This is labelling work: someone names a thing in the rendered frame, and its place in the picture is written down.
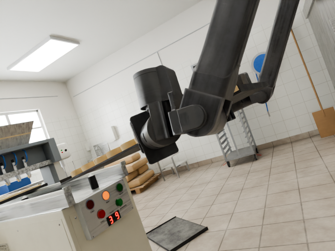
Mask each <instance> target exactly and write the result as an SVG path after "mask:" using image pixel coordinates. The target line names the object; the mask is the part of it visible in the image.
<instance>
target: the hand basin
mask: <svg viewBox="0 0 335 251"><path fill-rule="evenodd" d="M103 133H104V136H105V139H106V141H104V142H102V143H99V144H97V145H94V146H93V147H94V150H95V152H96V155H97V157H95V158H92V159H90V160H88V163H89V162H91V161H94V159H96V158H98V157H100V156H102V155H104V154H106V153H107V152H108V151H110V149H109V146H108V143H111V142H113V141H115V140H118V137H117V134H116V131H115V128H114V126H111V127H108V128H106V129H104V130H103ZM85 146H86V149H87V151H90V150H92V148H91V145H90V143H86V144H85Z"/></svg>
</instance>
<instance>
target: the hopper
mask: <svg viewBox="0 0 335 251"><path fill-rule="evenodd" d="M33 123H34V121H28V122H22V123H16V124H10V125H2V126H0V150H3V149H7V148H11V147H15V146H20V145H24V144H28V143H29V142H30V137H31V132H32V127H33Z"/></svg>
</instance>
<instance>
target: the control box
mask: <svg viewBox="0 0 335 251"><path fill-rule="evenodd" d="M118 184H121V185H122V186H123V189H122V191H118V190H117V185H118ZM105 191H107V192H108V193H109V198H108V199H107V200H105V199H104V198H103V193H104V192H105ZM120 198H121V199H122V200H123V204H122V206H118V205H117V203H116V202H117V199H120ZM89 200H92V201H93V202H94V207H93V208H92V209H88V208H87V202H88V201H89ZM74 208H75V211H76V212H77V215H78V218H79V221H80V223H81V226H82V229H83V232H84V235H85V237H86V240H92V239H94V238H95V237H96V236H98V235H99V234H100V233H102V232H103V231H104V230H106V229H107V228H108V227H110V226H111V225H112V224H114V223H115V222H117V221H118V220H119V219H121V218H122V217H123V216H125V215H126V214H127V213H129V212H130V211H131V210H133V208H134V207H133V204H132V201H131V199H130V196H129V193H128V191H127V188H126V185H125V183H124V180H123V178H122V179H118V180H116V181H115V182H113V183H111V184H109V185H107V186H105V187H103V188H102V189H100V190H98V191H96V192H94V193H92V194H90V195H89V196H87V197H85V198H83V199H81V200H79V201H77V202H76V204H74ZM100 210H104V211H105V213H106V215H105V217H104V218H99V217H98V212H99V211H100ZM116 212H118V215H119V219H117V218H116V215H115V213H116ZM110 216H111V217H112V219H113V223H112V224H111V223H110V220H109V217H110Z"/></svg>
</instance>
